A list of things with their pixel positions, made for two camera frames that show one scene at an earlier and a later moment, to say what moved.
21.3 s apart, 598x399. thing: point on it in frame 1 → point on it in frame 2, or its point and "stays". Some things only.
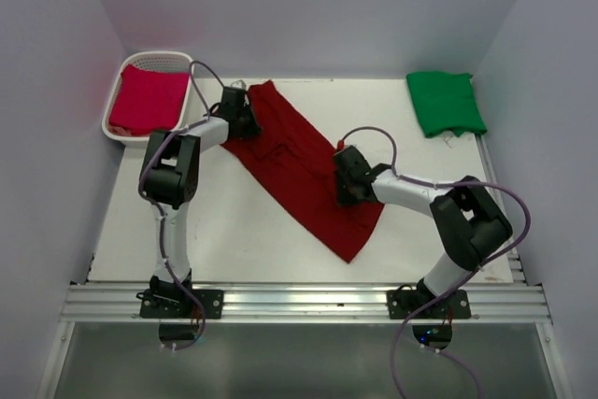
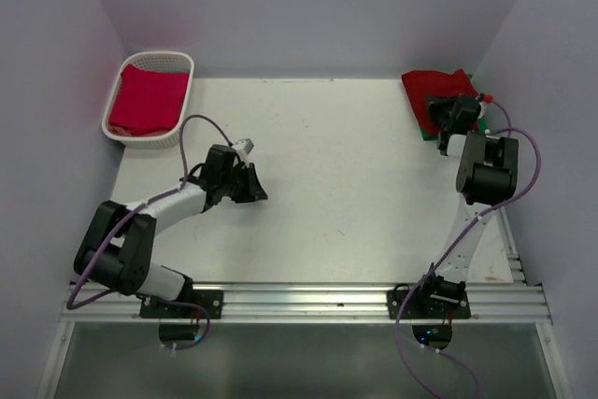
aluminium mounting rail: x=495 y=303 stays
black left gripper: x=249 y=121 → x=248 y=182
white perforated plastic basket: x=149 y=93 stays
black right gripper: x=346 y=191 → x=442 y=109
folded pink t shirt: x=148 y=101 stays
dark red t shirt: x=293 y=161 → x=422 y=83
